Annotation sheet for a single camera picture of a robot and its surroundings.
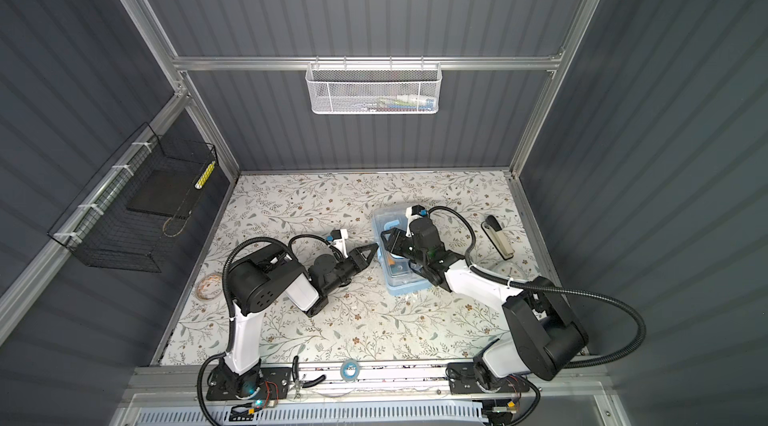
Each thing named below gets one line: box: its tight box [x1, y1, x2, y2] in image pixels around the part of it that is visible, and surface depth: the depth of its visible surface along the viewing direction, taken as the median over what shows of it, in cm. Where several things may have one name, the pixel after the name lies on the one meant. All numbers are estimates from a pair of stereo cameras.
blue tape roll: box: [340, 359, 361, 381], surface depth 77 cm
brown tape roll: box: [196, 273, 223, 301], surface depth 92 cm
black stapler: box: [480, 215, 515, 261], surface depth 100 cm
